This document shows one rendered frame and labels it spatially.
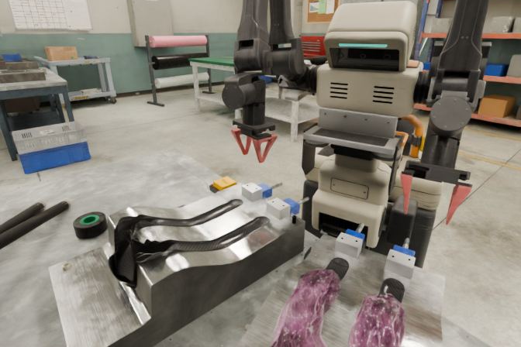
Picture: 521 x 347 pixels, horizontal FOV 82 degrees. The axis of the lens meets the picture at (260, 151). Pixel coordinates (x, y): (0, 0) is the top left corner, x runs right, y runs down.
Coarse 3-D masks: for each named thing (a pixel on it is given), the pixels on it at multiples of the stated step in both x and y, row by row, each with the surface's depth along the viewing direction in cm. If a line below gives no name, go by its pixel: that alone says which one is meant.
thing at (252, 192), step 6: (246, 186) 83; (252, 186) 83; (258, 186) 86; (264, 186) 86; (270, 186) 87; (276, 186) 88; (246, 192) 82; (252, 192) 80; (258, 192) 81; (264, 192) 83; (270, 192) 85; (252, 198) 80; (258, 198) 82
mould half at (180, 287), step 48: (240, 192) 85; (144, 240) 59; (192, 240) 64; (240, 240) 67; (288, 240) 70; (96, 288) 57; (144, 288) 52; (192, 288) 55; (240, 288) 64; (96, 336) 48; (144, 336) 51
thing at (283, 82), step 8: (304, 64) 94; (312, 64) 96; (304, 72) 93; (280, 80) 100; (288, 80) 94; (296, 80) 93; (304, 80) 94; (288, 88) 99; (296, 88) 97; (304, 88) 95
